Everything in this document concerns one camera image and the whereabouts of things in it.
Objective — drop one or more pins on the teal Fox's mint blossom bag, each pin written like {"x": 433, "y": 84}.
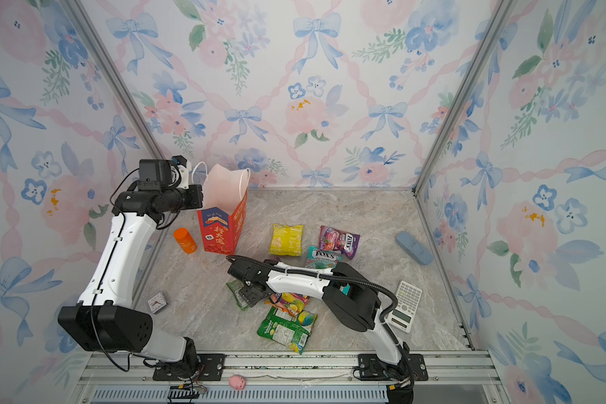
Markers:
{"x": 320, "y": 259}

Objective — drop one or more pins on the purple Fox's berries candy bag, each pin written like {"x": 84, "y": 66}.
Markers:
{"x": 338, "y": 241}

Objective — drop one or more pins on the orange plastic bottle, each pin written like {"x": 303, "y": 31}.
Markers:
{"x": 185, "y": 240}

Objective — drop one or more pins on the red paper gift bag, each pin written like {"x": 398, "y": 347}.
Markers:
{"x": 224, "y": 208}

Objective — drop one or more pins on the pink small toy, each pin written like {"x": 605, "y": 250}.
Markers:
{"x": 237, "y": 382}

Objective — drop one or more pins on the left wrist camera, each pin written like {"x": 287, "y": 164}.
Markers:
{"x": 160, "y": 175}

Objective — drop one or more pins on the green candy bag back side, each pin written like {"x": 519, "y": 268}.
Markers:
{"x": 292, "y": 332}

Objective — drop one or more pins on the white calculator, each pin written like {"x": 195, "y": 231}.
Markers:
{"x": 409, "y": 297}

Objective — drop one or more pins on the yellow snack packet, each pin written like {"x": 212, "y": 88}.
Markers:
{"x": 286, "y": 241}

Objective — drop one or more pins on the small square clock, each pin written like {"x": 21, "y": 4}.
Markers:
{"x": 157, "y": 303}

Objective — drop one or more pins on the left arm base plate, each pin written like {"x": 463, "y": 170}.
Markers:
{"x": 201, "y": 367}

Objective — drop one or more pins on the aluminium front rail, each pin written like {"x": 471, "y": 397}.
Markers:
{"x": 280, "y": 377}

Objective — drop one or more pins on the small green snack packet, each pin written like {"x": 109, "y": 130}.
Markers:
{"x": 235, "y": 288}

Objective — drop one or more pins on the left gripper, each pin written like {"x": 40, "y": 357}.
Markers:
{"x": 198, "y": 194}

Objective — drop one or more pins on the orange Fox's fruits candy bag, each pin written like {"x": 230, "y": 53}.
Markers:
{"x": 291, "y": 303}

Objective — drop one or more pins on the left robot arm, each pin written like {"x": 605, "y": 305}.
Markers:
{"x": 104, "y": 319}

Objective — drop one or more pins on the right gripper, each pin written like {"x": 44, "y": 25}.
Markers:
{"x": 250, "y": 300}

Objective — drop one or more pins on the blue glasses case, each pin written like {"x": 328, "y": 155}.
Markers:
{"x": 415, "y": 249}

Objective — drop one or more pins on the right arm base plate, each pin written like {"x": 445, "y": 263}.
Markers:
{"x": 371, "y": 368}

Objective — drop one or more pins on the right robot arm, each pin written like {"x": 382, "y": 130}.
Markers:
{"x": 357, "y": 303}

